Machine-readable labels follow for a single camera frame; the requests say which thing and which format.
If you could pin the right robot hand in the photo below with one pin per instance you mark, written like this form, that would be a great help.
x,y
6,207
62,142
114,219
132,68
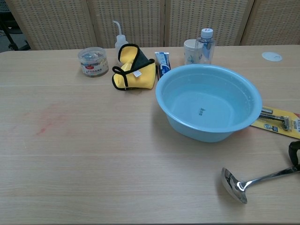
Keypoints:
x,y
294,154

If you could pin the stainless steel ladle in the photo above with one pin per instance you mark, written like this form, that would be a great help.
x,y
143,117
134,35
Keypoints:
x,y
232,185

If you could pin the light blue plastic basin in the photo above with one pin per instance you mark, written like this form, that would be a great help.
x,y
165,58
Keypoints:
x,y
182,122

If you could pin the clear plastic water bottle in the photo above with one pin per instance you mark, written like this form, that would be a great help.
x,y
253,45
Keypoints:
x,y
207,50

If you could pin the yellow carded razor package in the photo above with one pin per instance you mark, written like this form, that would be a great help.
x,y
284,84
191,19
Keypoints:
x,y
276,122

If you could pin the white round table disc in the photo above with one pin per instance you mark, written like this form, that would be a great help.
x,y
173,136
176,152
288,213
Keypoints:
x,y
272,56

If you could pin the white paper cup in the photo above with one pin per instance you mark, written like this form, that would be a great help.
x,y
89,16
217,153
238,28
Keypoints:
x,y
189,52

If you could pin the blue white toothpaste tube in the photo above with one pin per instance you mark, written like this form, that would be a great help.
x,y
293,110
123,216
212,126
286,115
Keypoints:
x,y
162,61

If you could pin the yellow black-trimmed cloth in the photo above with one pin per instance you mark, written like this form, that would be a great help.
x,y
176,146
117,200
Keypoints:
x,y
140,78

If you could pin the wooden rattan folding screen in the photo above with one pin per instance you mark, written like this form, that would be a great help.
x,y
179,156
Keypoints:
x,y
145,21

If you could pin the translucent squeeze wash bottle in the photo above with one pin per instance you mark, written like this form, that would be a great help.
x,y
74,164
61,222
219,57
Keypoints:
x,y
119,44

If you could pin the clear jar of binder clips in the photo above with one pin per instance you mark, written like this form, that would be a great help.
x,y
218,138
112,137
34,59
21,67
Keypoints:
x,y
93,63

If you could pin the black tripod stand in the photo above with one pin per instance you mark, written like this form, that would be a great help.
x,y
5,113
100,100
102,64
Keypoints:
x,y
11,39

